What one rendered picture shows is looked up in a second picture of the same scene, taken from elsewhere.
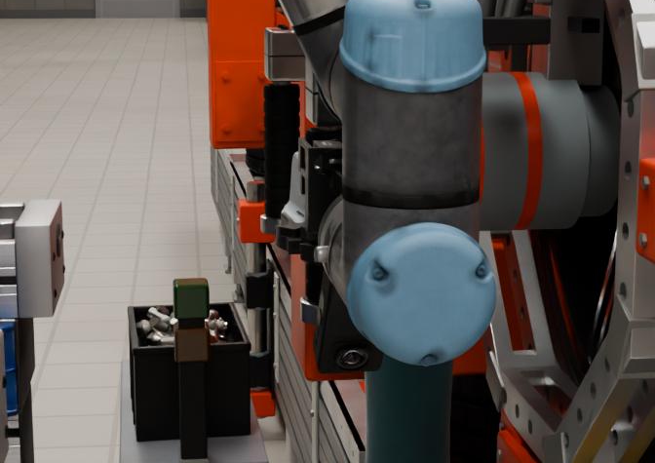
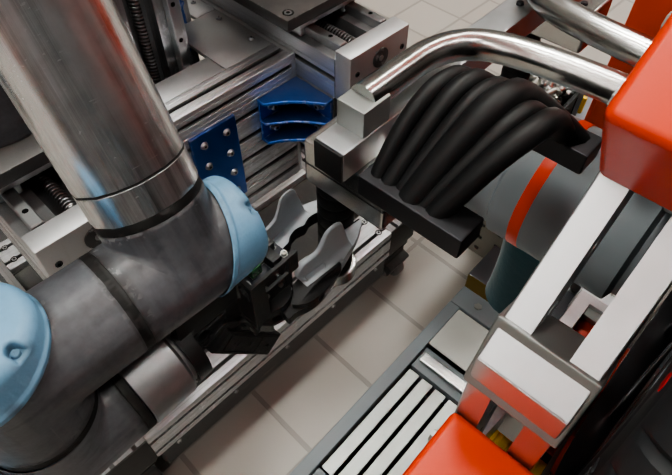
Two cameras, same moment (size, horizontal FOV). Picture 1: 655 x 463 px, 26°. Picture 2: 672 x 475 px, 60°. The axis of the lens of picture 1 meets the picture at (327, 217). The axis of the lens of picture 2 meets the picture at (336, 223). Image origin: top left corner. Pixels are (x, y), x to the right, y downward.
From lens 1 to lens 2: 0.90 m
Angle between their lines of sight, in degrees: 57
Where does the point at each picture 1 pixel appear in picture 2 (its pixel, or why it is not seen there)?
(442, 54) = not seen: outside the picture
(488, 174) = (521, 236)
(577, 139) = (608, 262)
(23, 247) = (338, 64)
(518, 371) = (587, 303)
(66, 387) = not seen: hidden behind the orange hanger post
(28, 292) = (339, 89)
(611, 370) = not seen: hidden behind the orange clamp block
